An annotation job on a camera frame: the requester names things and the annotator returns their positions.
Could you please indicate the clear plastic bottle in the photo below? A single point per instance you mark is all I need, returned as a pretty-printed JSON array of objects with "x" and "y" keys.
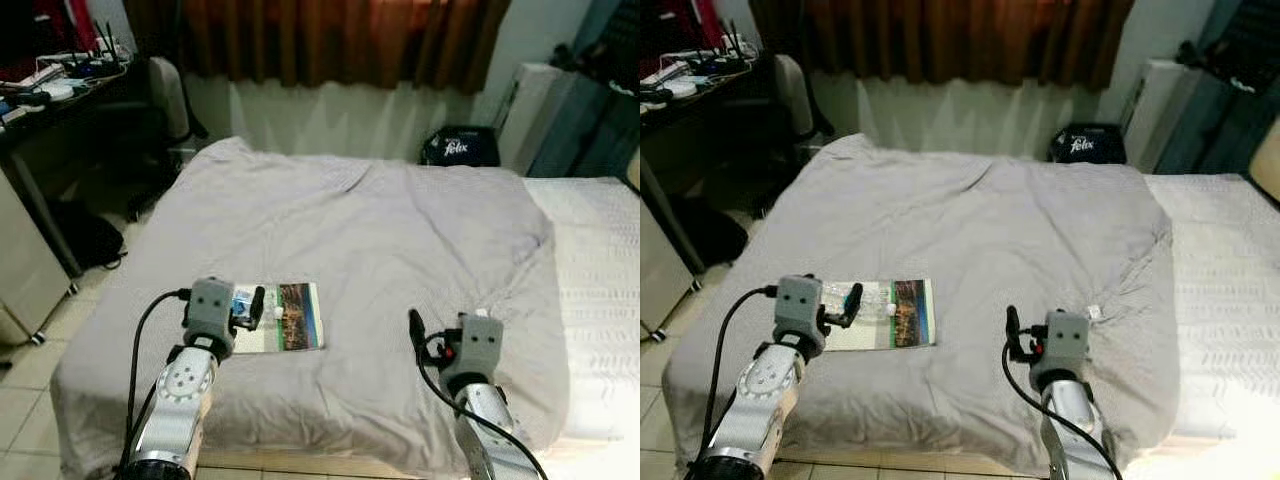
[
  {"x": 875, "y": 300},
  {"x": 241, "y": 300}
]

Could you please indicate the grey duvet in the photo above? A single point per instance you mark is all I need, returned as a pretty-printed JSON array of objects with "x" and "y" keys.
[
  {"x": 360, "y": 230},
  {"x": 970, "y": 230}
]

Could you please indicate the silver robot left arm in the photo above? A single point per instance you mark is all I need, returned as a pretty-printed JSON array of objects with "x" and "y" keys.
[
  {"x": 765, "y": 385},
  {"x": 185, "y": 385}
]

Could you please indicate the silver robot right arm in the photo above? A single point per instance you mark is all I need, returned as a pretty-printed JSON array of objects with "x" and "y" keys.
[
  {"x": 490, "y": 420},
  {"x": 1075, "y": 425}
]

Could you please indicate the black bag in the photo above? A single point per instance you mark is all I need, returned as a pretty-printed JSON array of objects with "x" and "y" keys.
[
  {"x": 705, "y": 232},
  {"x": 88, "y": 235}
]

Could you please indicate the white rolling cabinet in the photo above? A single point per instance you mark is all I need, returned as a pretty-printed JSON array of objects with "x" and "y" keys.
[
  {"x": 662, "y": 275},
  {"x": 25, "y": 260}
]

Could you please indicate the dark blue felix box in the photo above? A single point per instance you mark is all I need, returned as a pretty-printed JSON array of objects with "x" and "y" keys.
[
  {"x": 1088, "y": 146},
  {"x": 458, "y": 148}
]

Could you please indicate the white quilted mattress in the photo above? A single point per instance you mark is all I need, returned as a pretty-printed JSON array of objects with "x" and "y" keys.
[
  {"x": 600, "y": 260},
  {"x": 1230, "y": 260}
]

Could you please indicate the black office chair beige cover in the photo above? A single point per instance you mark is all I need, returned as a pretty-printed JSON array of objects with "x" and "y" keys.
[
  {"x": 170, "y": 100},
  {"x": 795, "y": 98}
]

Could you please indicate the white tall cabinet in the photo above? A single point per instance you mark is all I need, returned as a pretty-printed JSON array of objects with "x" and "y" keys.
[
  {"x": 530, "y": 115},
  {"x": 1150, "y": 115}
]

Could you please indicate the dark desk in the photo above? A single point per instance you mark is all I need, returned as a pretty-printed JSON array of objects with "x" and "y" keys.
[
  {"x": 680, "y": 112},
  {"x": 40, "y": 115}
]

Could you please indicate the brown curtain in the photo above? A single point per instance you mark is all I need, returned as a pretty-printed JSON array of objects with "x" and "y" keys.
[
  {"x": 320, "y": 40},
  {"x": 940, "y": 40}
]

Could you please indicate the black router with antennas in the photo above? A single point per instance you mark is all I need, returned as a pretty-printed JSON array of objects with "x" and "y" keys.
[
  {"x": 105, "y": 62},
  {"x": 725, "y": 60}
]

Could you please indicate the cream tufted headboard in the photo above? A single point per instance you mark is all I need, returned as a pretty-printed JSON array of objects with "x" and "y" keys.
[{"x": 1268, "y": 170}]

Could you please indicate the black stand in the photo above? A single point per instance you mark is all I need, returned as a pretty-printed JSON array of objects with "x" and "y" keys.
[
  {"x": 590, "y": 60},
  {"x": 1215, "y": 60}
]

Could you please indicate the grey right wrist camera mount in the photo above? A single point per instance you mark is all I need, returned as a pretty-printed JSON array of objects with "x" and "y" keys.
[
  {"x": 1066, "y": 340},
  {"x": 480, "y": 342}
]

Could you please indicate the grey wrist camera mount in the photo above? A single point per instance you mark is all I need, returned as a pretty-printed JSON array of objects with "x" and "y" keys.
[
  {"x": 480, "y": 342},
  {"x": 798, "y": 302},
  {"x": 210, "y": 305},
  {"x": 1066, "y": 340}
]

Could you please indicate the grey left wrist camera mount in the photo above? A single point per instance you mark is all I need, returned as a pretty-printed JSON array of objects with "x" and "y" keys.
[
  {"x": 210, "y": 305},
  {"x": 798, "y": 302}
]

